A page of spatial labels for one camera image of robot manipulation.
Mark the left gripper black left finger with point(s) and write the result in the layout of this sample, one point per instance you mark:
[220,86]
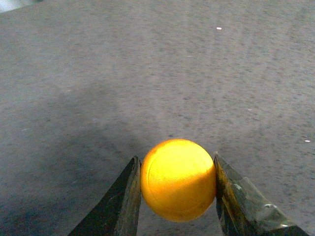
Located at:
[117,212]

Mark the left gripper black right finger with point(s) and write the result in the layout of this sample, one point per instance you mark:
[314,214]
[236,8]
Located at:
[242,209]

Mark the yellow push button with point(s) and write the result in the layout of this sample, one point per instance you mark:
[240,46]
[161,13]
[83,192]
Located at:
[178,180]

